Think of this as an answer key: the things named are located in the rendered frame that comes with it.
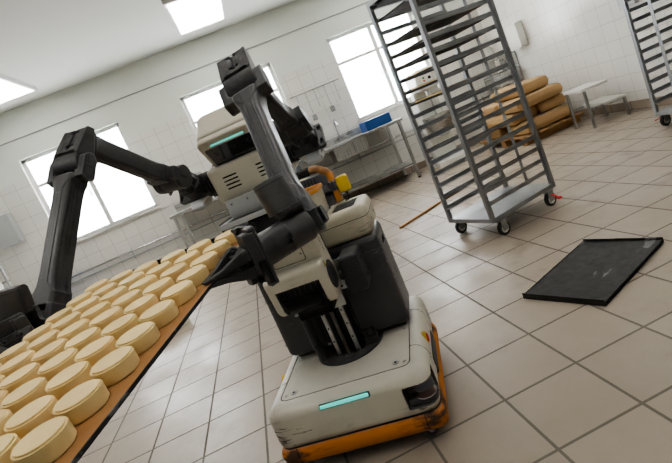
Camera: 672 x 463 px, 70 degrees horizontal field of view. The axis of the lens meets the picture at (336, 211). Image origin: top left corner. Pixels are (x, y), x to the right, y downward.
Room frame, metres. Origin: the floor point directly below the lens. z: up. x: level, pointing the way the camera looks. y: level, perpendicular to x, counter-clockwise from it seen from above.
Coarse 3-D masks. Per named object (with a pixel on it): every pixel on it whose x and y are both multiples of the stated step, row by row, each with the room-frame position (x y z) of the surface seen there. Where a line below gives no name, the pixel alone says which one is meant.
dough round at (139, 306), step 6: (150, 294) 0.71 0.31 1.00; (138, 300) 0.71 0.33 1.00; (144, 300) 0.70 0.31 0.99; (150, 300) 0.69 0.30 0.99; (156, 300) 0.70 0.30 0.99; (132, 306) 0.69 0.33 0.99; (138, 306) 0.68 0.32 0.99; (144, 306) 0.68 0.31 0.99; (150, 306) 0.68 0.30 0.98; (126, 312) 0.68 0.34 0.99; (132, 312) 0.67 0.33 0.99; (138, 312) 0.67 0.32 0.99; (138, 318) 0.67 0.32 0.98
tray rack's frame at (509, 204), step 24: (456, 48) 3.73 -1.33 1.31; (504, 48) 3.33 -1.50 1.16; (504, 120) 3.56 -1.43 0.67; (528, 120) 3.33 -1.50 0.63; (504, 192) 3.60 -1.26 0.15; (528, 192) 3.34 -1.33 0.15; (552, 192) 3.30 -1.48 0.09; (456, 216) 3.50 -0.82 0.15; (480, 216) 3.26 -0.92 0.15; (504, 216) 3.12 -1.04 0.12
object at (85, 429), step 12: (204, 288) 0.69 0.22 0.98; (192, 300) 0.66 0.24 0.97; (180, 312) 0.64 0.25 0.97; (168, 324) 0.61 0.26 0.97; (168, 336) 0.57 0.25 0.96; (156, 348) 0.55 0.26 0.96; (144, 360) 0.53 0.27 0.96; (132, 372) 0.51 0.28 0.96; (120, 384) 0.49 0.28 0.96; (120, 396) 0.46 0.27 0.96; (108, 408) 0.45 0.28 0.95; (96, 420) 0.43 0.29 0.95; (84, 432) 0.42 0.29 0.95; (72, 444) 0.41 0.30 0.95; (60, 456) 0.40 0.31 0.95; (72, 456) 0.39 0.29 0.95
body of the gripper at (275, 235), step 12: (240, 228) 0.76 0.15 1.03; (252, 228) 0.73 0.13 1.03; (276, 228) 0.77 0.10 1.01; (264, 240) 0.75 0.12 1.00; (276, 240) 0.75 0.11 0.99; (264, 252) 0.73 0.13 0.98; (276, 252) 0.75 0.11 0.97; (288, 252) 0.77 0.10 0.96; (264, 264) 0.73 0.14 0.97; (264, 276) 0.76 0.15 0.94; (276, 276) 0.73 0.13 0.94
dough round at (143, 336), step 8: (136, 328) 0.58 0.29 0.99; (144, 328) 0.57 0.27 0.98; (152, 328) 0.57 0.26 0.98; (128, 336) 0.57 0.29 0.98; (136, 336) 0.56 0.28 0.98; (144, 336) 0.55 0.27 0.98; (152, 336) 0.56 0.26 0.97; (120, 344) 0.55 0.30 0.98; (128, 344) 0.55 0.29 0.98; (136, 344) 0.55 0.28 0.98; (144, 344) 0.55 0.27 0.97; (152, 344) 0.56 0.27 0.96; (136, 352) 0.55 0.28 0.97
